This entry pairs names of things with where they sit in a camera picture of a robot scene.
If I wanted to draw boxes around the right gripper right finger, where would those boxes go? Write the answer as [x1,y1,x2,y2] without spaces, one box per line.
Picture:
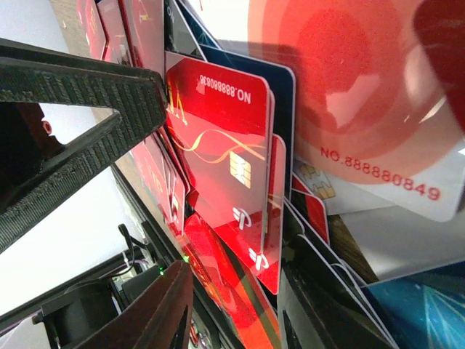
[60,260,193,348]

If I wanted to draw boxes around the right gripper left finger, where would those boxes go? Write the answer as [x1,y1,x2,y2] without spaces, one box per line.
[1,39,168,250]

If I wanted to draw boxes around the white red circle card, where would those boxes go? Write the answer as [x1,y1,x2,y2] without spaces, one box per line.
[196,1,464,222]

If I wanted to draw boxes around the red card left pile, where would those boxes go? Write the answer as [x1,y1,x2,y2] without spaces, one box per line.
[76,1,186,236]

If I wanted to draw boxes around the red VIP card front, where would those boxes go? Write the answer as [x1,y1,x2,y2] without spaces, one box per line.
[214,135,286,294]

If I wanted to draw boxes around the black glossy card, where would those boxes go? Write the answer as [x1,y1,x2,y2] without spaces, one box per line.
[278,234,394,348]

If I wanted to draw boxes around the red chip card numbered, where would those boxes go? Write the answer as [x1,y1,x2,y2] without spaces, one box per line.
[166,52,271,252]

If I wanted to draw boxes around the dark blue card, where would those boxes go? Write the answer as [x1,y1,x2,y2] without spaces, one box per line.
[201,44,296,199]

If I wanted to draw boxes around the blue card under pile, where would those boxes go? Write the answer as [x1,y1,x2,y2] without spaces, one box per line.
[364,261,464,348]

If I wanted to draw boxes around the black aluminium frame rail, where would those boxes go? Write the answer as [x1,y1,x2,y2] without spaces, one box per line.
[0,163,226,349]

